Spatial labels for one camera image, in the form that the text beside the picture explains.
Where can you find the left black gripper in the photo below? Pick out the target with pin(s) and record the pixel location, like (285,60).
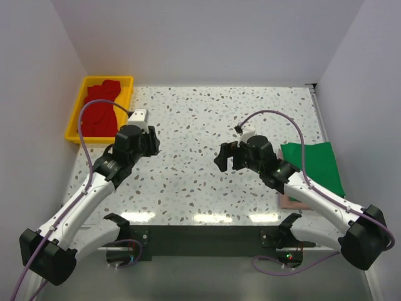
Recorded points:
(153,142)

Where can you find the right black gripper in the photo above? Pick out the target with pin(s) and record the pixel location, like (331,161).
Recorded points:
(227,150)

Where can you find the red t shirt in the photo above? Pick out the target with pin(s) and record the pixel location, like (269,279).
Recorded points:
(99,119)

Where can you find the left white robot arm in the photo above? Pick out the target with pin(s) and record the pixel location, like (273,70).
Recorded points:
(52,251)

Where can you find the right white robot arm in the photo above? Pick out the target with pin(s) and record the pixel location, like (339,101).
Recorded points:
(359,234)

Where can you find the pink folded t shirt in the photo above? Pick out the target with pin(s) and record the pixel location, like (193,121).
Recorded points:
(285,203)

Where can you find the green folded t shirt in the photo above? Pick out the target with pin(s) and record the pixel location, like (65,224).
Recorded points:
(320,164)

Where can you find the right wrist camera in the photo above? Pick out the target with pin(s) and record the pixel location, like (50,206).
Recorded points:
(245,132)

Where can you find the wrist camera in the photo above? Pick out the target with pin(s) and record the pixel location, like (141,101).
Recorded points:
(139,118)
(245,132)

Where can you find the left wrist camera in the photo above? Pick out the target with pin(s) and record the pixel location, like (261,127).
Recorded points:
(139,118)

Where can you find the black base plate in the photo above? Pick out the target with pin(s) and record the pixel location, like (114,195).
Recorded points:
(225,241)

